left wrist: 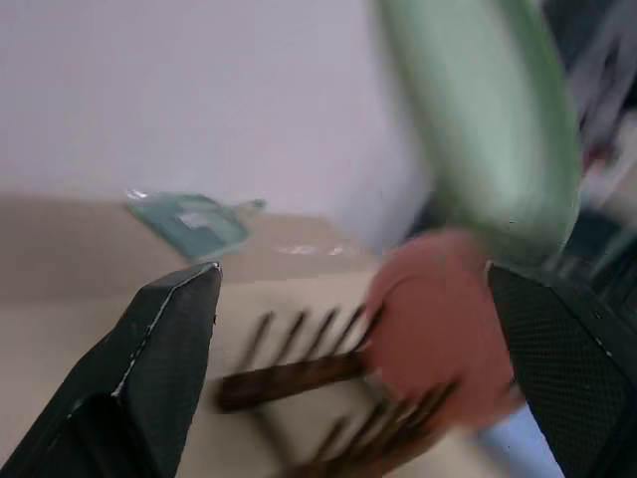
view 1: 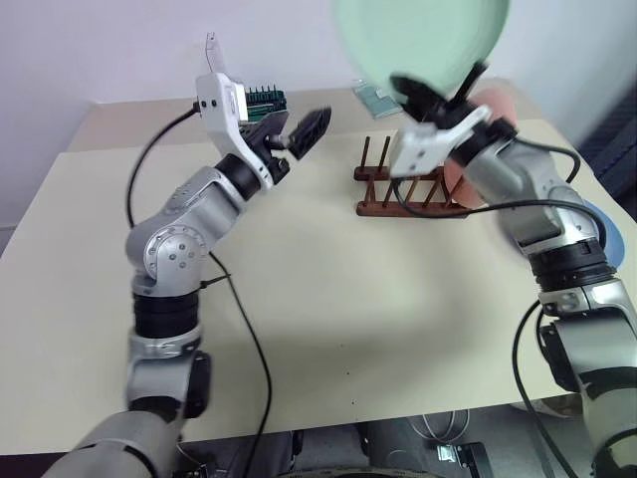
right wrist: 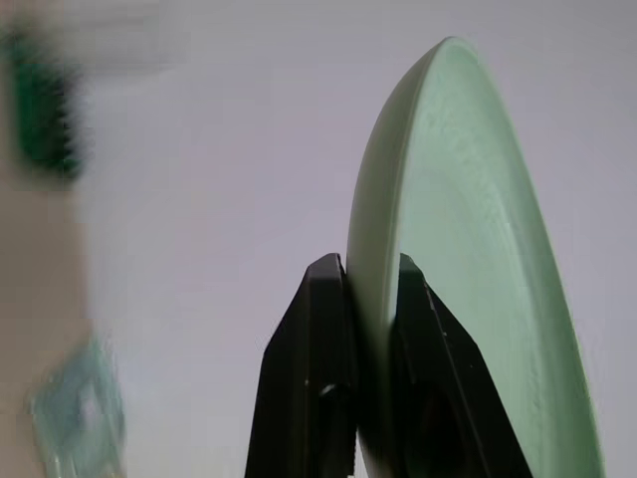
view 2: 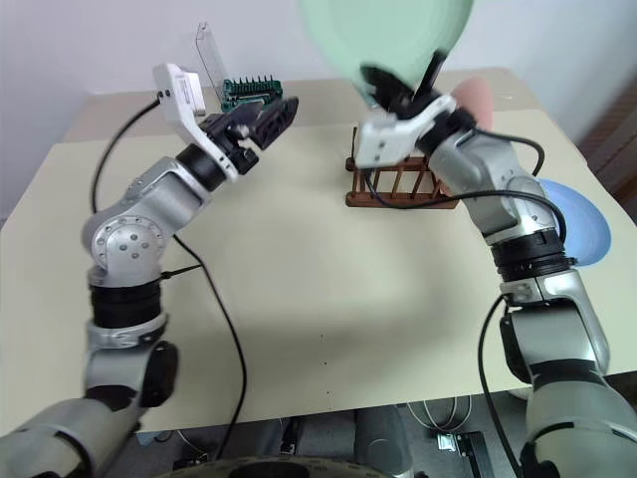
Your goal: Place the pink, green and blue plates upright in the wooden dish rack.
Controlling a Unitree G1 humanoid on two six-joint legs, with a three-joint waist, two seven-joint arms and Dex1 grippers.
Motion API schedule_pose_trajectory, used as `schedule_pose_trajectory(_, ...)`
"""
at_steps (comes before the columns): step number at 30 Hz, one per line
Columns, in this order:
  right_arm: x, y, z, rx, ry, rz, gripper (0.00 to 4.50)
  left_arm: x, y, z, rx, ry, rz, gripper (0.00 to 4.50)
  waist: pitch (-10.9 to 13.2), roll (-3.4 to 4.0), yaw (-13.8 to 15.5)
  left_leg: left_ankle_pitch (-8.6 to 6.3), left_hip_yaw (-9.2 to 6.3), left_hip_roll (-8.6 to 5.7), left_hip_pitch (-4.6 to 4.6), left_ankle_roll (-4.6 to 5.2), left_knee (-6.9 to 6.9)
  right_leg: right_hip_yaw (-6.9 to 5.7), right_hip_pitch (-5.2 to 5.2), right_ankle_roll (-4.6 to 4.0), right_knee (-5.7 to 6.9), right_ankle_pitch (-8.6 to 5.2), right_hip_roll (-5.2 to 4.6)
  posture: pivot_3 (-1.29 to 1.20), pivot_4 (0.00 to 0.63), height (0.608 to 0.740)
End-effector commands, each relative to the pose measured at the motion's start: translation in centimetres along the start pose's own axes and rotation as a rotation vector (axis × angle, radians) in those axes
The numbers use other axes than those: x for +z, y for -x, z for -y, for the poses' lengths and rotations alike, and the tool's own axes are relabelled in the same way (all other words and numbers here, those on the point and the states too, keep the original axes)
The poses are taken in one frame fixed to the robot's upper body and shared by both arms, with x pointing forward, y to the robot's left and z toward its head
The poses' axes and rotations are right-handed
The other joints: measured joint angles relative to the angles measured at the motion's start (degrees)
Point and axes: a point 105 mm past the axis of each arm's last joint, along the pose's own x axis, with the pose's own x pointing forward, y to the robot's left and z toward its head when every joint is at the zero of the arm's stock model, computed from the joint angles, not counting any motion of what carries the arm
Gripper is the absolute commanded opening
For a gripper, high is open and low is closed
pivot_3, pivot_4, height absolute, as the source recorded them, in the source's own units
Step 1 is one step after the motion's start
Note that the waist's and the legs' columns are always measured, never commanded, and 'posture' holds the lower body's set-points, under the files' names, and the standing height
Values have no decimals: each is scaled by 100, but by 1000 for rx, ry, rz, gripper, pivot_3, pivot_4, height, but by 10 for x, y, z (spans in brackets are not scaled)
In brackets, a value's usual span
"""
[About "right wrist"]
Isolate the light green plate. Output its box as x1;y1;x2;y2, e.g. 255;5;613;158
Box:
345;35;606;478

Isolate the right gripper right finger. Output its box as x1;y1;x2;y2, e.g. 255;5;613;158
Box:
385;252;536;478

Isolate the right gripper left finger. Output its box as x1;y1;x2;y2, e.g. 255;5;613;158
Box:
243;252;360;478

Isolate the light green bagged dustpan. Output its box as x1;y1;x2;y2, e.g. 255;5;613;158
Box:
27;333;128;478

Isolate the green screwdriver bit set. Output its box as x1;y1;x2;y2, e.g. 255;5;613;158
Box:
0;29;96;180

